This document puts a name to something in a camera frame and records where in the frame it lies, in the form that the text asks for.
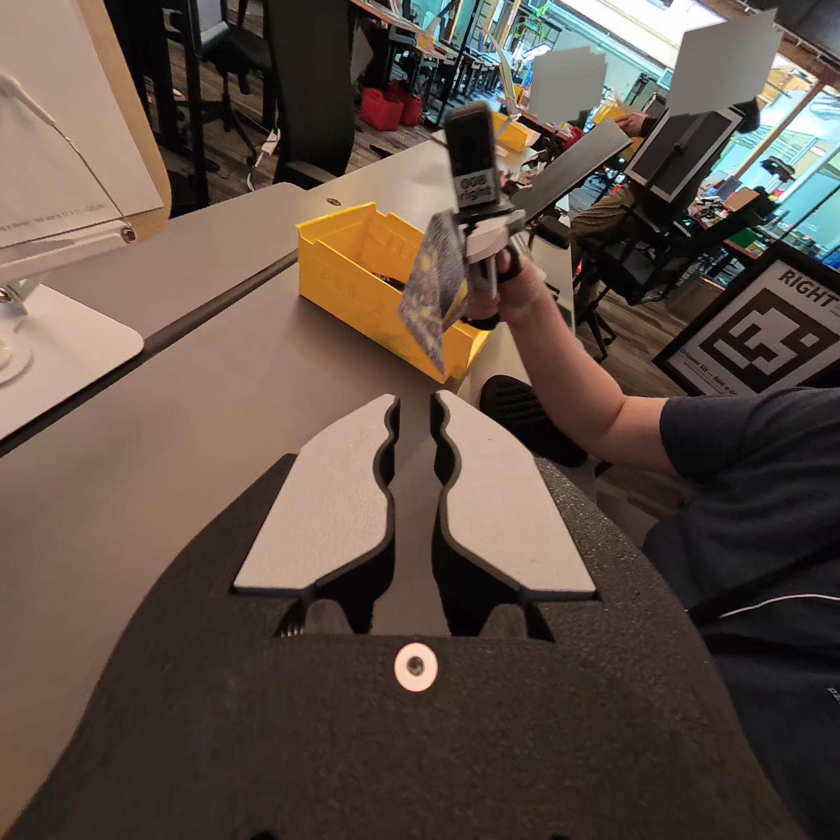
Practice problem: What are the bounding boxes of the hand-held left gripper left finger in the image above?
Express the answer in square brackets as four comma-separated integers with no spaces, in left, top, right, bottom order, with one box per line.
[233,392,401,598]

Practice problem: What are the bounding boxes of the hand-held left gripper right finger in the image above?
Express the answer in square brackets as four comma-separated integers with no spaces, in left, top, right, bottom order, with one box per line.
[430,390,598,603]

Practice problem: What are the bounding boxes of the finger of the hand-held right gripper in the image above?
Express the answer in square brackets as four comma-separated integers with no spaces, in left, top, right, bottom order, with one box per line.
[462,218,511,298]

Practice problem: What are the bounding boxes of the yellow plastic bin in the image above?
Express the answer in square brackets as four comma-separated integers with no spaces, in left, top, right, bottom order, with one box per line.
[295,202,493,385]
[492,112,534,149]

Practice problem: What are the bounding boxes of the person's right forearm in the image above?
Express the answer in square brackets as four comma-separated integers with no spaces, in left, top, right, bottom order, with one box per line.
[508,282,680,476]

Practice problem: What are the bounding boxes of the person's right hand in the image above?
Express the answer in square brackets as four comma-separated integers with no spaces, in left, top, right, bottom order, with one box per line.
[466,248,551,326]

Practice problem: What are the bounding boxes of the red storage bin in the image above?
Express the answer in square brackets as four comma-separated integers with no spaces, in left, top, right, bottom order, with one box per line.
[360,87,404,131]
[387,82,424,126]

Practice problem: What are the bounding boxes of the black wrist rest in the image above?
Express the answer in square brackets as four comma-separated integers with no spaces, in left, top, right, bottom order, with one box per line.
[479,374,588,468]

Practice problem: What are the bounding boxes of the black tilted board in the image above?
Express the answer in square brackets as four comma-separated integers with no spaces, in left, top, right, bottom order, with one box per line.
[512,118,634,224]

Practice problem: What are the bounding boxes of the black office chair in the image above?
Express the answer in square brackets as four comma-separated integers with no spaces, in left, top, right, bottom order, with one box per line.
[572,197,700,362]

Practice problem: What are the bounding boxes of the tall black chair back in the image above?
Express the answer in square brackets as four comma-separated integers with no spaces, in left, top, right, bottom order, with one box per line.
[266,0,357,191]

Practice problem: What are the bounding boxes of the white framed black panel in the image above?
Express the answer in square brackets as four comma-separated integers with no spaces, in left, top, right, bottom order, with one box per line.
[623,108,746,201]

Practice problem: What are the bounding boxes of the black framed marker sign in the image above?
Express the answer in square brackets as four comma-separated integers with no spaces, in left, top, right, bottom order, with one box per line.
[653,246,840,398]

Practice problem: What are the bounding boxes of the wooden document stand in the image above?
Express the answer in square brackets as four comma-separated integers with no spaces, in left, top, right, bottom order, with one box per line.
[0,0,172,441]

